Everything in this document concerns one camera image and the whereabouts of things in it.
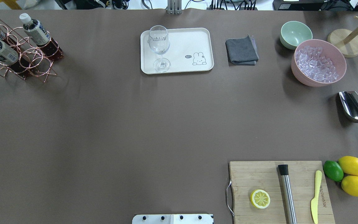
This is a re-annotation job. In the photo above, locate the aluminium frame post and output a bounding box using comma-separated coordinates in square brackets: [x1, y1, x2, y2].
[166, 0, 183, 15]

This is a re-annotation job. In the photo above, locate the steel muddler black tip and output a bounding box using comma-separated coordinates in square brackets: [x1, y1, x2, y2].
[278, 164, 297, 224]

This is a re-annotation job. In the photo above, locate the yellow plastic knife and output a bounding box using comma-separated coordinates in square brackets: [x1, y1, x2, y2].
[310, 170, 322, 224]

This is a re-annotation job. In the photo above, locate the wooden cup rack stand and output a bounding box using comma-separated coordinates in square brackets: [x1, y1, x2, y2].
[327, 16, 358, 58]

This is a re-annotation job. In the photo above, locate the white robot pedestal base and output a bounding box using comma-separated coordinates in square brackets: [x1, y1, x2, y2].
[132, 213, 214, 224]

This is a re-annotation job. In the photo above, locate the mint green bowl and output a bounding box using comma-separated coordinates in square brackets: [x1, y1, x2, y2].
[280, 21, 313, 49]

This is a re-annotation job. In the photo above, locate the copper wire bottle basket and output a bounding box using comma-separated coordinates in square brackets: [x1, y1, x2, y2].
[0, 20, 57, 82]

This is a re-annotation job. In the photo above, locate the grey folded cloth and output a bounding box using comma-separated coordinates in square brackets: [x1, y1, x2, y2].
[225, 35, 259, 66]

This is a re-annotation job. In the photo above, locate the half lemon slice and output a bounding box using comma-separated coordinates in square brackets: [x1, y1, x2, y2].
[250, 189, 270, 209]

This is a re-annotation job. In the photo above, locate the pink bowl of ice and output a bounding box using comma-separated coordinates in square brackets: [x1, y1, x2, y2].
[291, 39, 347, 87]

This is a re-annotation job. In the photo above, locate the cream rabbit print tray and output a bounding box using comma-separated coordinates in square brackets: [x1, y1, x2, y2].
[140, 27, 214, 75]

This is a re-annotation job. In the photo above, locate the green lime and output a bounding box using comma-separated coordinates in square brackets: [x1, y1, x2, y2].
[323, 160, 344, 182]

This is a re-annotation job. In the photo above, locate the yellow lemon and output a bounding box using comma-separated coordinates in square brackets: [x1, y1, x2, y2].
[337, 156, 358, 176]
[341, 175, 358, 197]

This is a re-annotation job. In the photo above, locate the clear wine glass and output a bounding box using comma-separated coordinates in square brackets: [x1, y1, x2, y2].
[148, 25, 171, 72]

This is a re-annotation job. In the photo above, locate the stainless steel ice scoop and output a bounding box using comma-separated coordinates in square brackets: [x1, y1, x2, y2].
[338, 91, 358, 123]

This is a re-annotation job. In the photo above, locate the bamboo cutting board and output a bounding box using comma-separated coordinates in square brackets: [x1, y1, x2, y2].
[229, 161, 323, 224]

